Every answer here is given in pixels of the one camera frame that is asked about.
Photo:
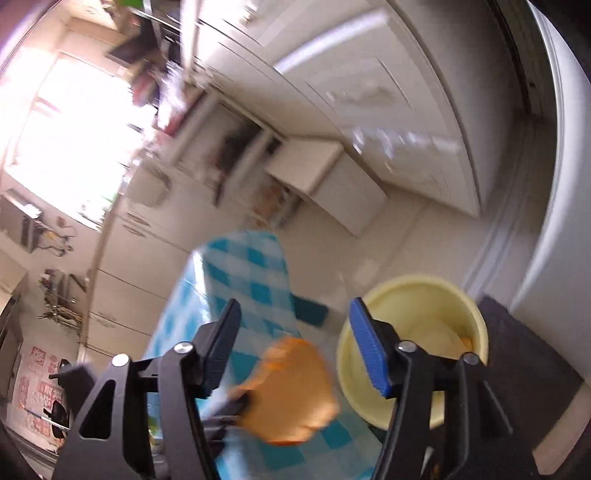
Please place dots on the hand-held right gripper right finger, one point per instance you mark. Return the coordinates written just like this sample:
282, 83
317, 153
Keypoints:
369, 350

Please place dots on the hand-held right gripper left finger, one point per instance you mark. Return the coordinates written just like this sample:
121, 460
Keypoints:
221, 344

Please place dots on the pale yellow plastic bin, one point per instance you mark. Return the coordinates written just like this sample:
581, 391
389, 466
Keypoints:
415, 300

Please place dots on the blue checkered covered table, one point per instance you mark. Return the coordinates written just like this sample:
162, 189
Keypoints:
258, 286

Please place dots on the bag under shelf cart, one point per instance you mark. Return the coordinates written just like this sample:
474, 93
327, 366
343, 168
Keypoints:
272, 203

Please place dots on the black cooking pot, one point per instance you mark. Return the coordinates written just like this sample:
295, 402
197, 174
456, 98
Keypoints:
60, 369

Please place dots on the white low stool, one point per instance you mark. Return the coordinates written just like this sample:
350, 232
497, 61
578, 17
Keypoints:
314, 161

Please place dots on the white fridge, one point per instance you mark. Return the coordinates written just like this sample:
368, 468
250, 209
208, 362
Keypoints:
563, 184

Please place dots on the white kitchen base cabinets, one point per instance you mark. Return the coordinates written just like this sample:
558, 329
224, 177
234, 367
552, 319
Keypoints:
369, 92

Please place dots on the window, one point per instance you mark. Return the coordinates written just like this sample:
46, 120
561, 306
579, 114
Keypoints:
74, 129

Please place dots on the white door-hung bag frame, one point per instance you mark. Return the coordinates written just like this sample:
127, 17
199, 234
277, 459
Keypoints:
159, 194

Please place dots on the wall utensil rack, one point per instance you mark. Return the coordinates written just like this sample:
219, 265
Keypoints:
62, 300

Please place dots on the red wall stickers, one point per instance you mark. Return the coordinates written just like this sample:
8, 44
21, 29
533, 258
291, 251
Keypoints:
37, 392

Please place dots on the grey wall water heater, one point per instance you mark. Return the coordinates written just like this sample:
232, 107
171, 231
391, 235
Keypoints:
18, 221

